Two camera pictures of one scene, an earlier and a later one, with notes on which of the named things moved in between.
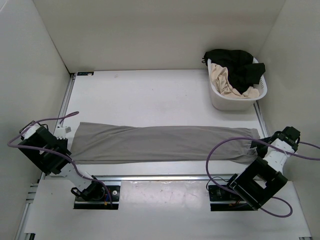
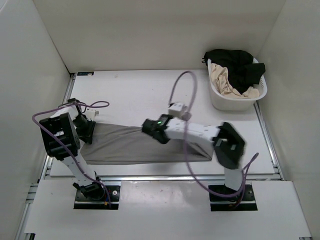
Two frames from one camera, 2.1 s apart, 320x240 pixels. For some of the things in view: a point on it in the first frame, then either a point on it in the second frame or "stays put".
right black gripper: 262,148 -> 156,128
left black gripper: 64,142 -> 87,135
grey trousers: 105,143 stays put
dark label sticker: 85,73 stays put
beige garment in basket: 221,82 stays put
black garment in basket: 243,72 stays put
